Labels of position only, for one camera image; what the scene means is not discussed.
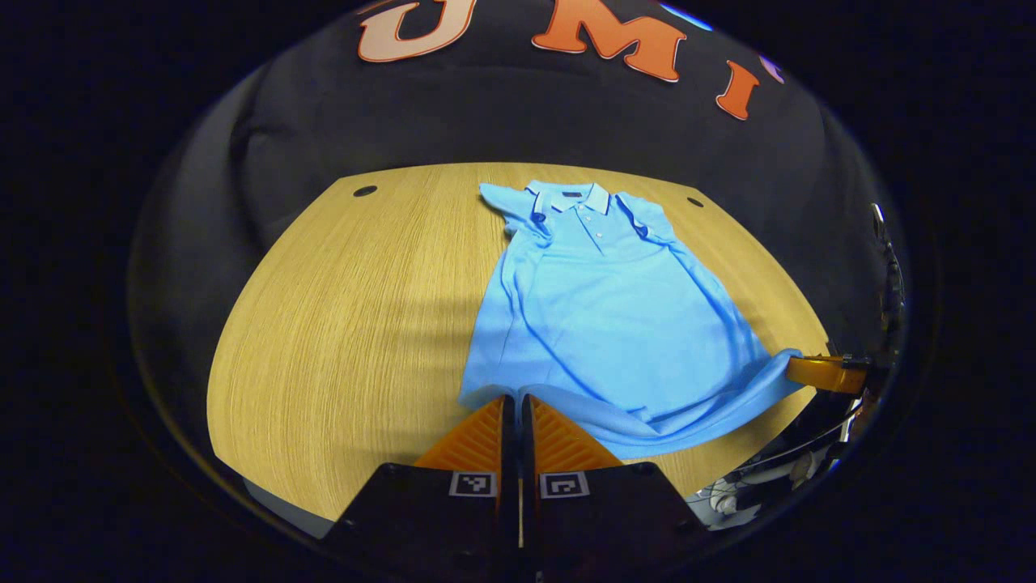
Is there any light blue polo T-shirt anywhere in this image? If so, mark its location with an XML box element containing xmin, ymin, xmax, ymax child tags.
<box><xmin>457</xmin><ymin>180</ymin><xmax>807</xmax><ymax>461</ymax></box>

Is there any white cable bundle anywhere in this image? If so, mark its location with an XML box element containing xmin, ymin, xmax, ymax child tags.
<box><xmin>696</xmin><ymin>447</ymin><xmax>847</xmax><ymax>531</ymax></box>

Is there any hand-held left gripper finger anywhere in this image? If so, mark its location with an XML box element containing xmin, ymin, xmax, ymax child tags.
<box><xmin>520</xmin><ymin>394</ymin><xmax>715</xmax><ymax>569</ymax></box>
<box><xmin>322</xmin><ymin>393</ymin><xmax>520</xmax><ymax>569</ymax></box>

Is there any black backdrop cloth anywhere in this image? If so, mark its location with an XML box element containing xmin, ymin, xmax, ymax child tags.
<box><xmin>128</xmin><ymin>0</ymin><xmax>901</xmax><ymax>454</ymax></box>

